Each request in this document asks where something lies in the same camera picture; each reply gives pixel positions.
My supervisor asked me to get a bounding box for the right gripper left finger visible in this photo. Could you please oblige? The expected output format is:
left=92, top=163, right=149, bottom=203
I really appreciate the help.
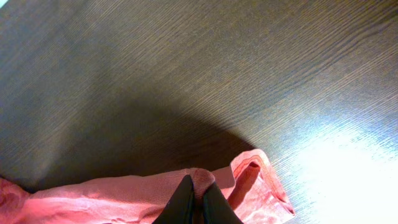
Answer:
left=152, top=175, right=195, bottom=224

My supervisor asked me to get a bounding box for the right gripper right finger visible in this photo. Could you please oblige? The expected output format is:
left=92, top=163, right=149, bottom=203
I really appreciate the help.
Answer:
left=203, top=182, right=243, bottom=224

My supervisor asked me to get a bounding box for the red orange t-shirt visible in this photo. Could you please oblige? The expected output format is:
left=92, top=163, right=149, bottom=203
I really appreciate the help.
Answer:
left=1, top=149, right=295, bottom=223

